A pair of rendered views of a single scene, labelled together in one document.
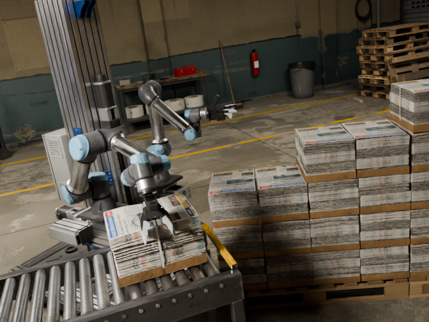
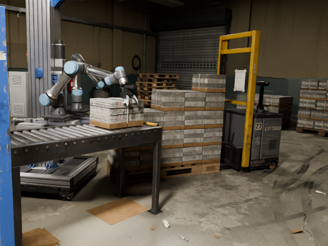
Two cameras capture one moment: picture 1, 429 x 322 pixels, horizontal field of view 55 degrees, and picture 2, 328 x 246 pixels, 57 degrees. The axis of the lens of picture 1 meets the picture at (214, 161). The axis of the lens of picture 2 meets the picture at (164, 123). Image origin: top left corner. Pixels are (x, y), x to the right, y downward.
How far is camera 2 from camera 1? 1.61 m
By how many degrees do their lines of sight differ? 31
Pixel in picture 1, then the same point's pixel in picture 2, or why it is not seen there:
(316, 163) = (168, 101)
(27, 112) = not seen: outside the picture
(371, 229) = (188, 137)
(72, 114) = (37, 59)
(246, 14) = (67, 51)
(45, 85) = not seen: outside the picture
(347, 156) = (181, 99)
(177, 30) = (18, 51)
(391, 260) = (195, 153)
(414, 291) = (203, 170)
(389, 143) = (197, 95)
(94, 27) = (58, 14)
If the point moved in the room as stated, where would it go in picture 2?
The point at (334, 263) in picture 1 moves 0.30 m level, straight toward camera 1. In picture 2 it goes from (172, 154) to (179, 161)
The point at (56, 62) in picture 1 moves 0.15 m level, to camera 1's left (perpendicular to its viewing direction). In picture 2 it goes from (33, 27) to (16, 26)
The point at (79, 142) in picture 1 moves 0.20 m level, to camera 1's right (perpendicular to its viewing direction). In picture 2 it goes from (74, 63) to (96, 65)
